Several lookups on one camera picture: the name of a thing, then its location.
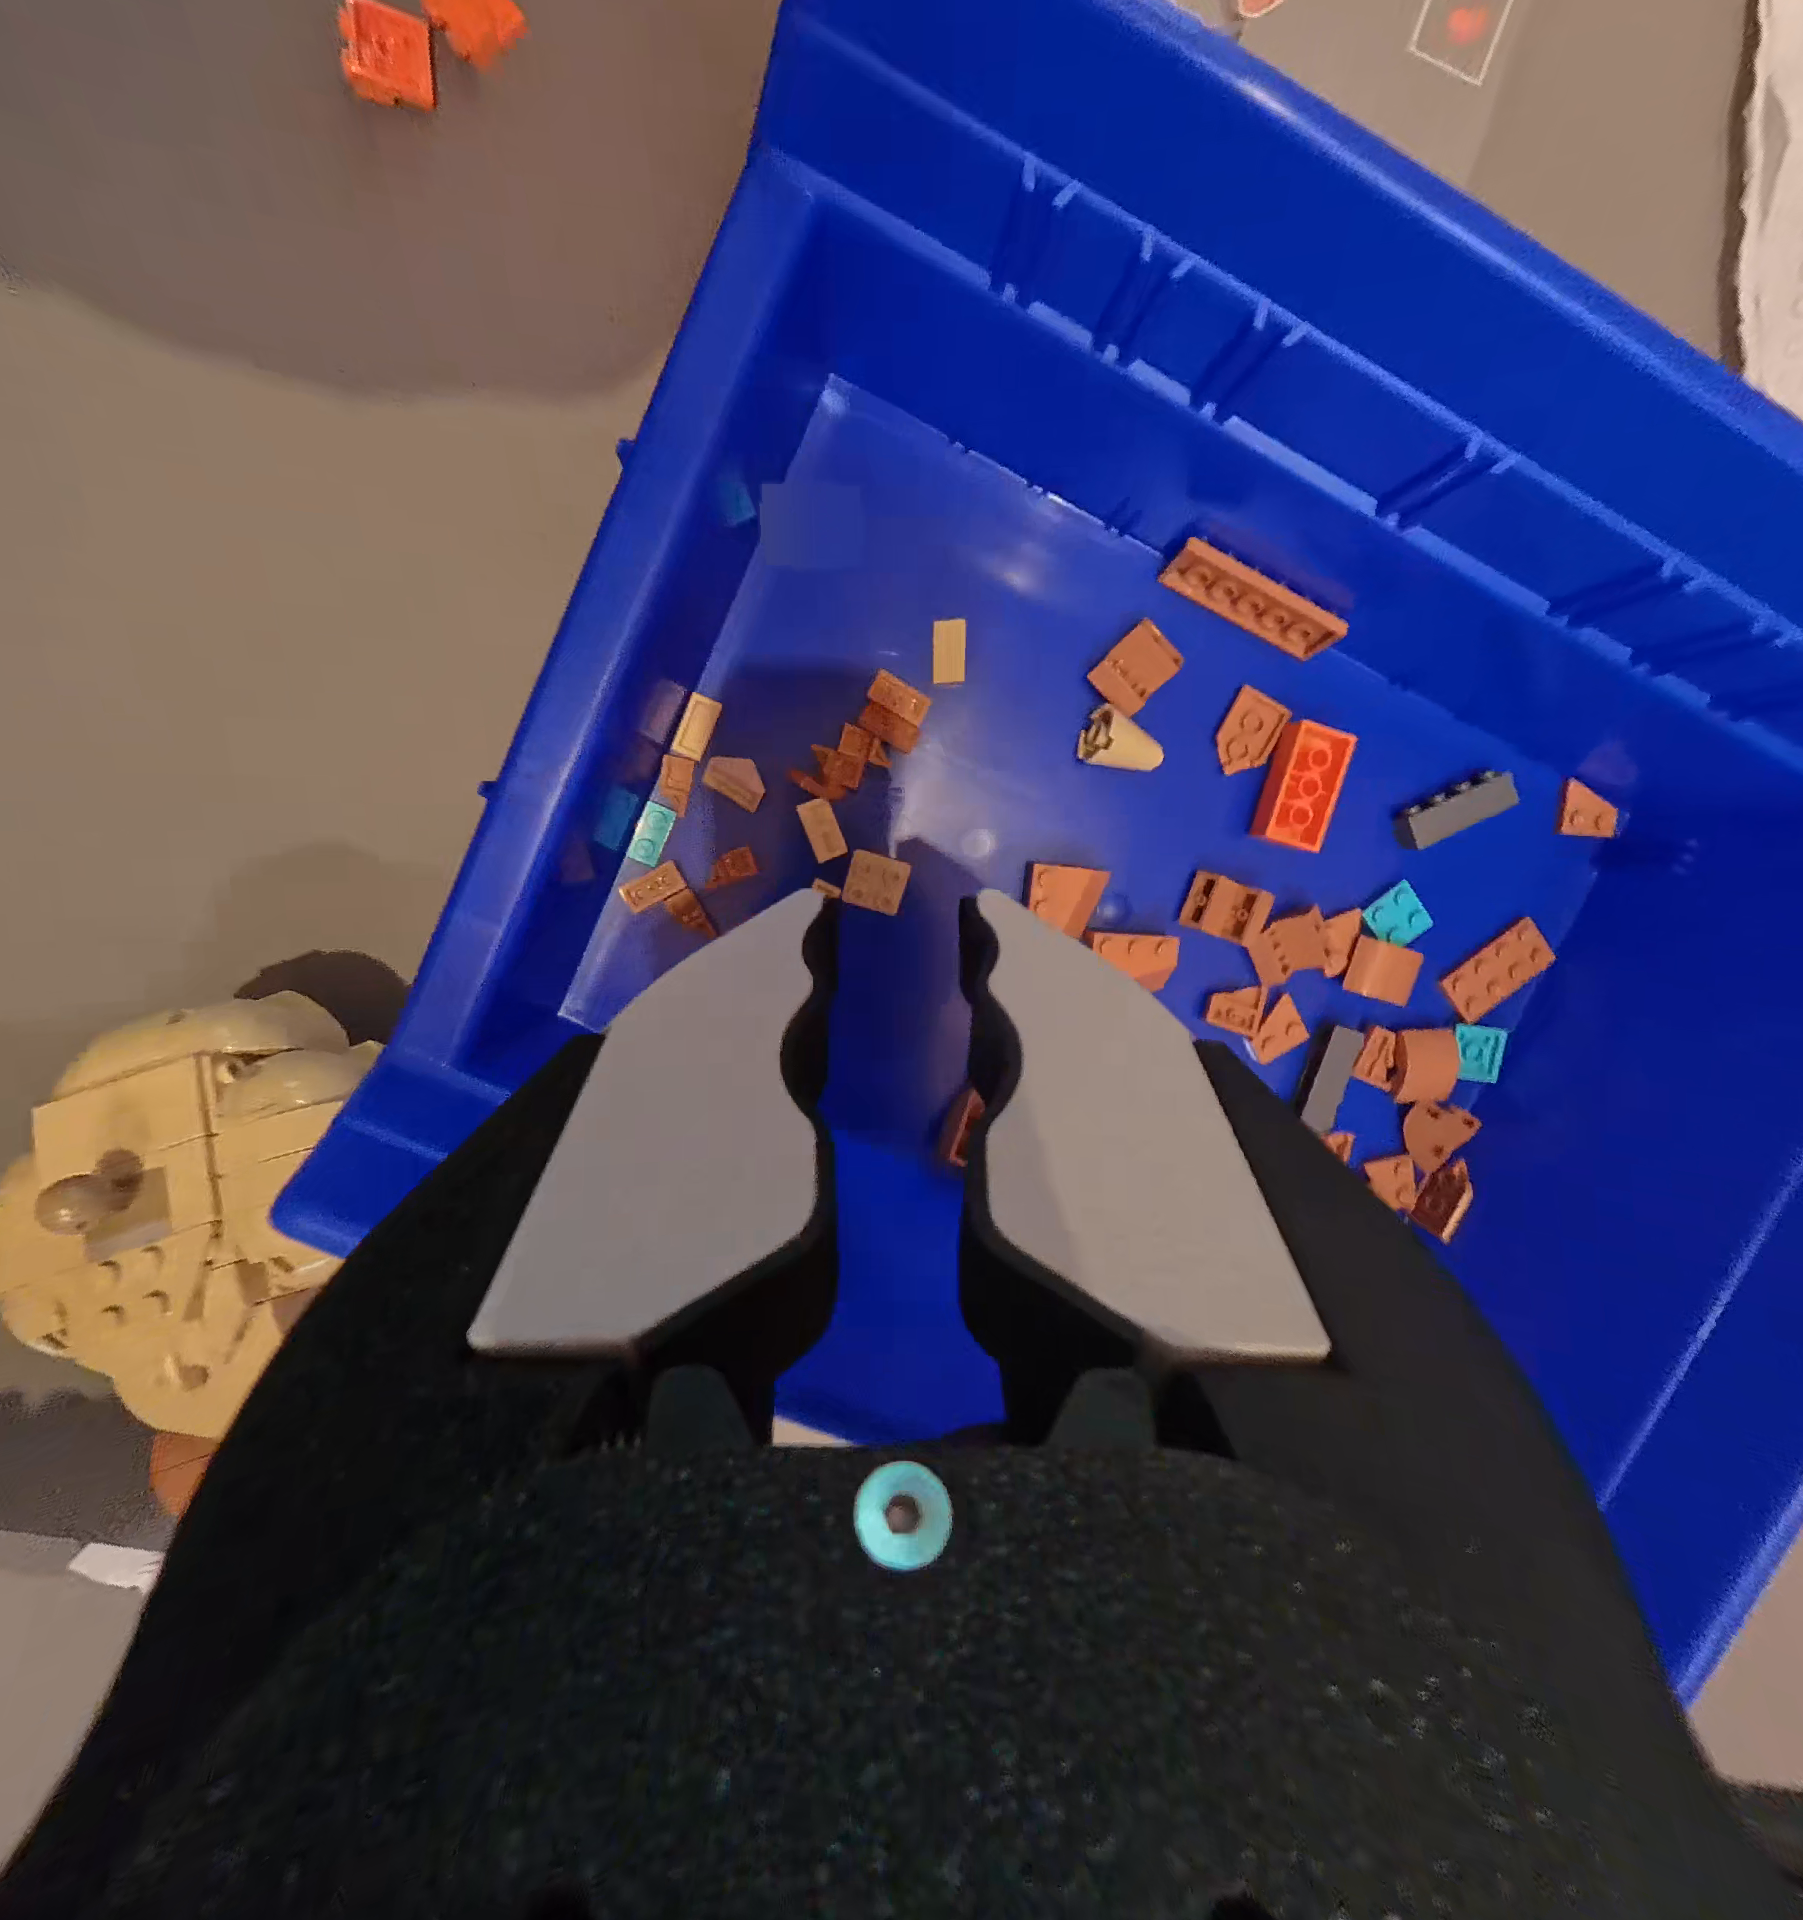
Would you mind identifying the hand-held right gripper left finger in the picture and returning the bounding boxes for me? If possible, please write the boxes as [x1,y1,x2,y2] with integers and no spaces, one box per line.
[466,887,844,1364]

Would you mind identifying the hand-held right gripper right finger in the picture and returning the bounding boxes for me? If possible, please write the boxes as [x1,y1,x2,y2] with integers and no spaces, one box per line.
[957,890,1334,1367]

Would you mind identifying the pile of lego pieces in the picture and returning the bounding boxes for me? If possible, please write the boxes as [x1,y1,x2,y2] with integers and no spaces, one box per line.
[585,536,1622,1247]

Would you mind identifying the blue plastic bin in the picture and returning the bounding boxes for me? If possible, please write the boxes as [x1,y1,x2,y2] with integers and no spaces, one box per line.
[268,0,1803,1703]

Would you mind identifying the grey lego instruction booklet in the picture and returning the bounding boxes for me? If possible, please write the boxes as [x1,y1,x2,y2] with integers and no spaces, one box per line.
[1186,0,1761,362]

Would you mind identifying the tan lego build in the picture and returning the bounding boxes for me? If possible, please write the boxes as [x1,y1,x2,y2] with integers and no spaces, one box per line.
[0,989,388,1444]

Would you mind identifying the red lego plate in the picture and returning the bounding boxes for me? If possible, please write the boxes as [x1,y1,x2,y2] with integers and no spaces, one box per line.
[428,0,532,68]
[338,0,439,114]

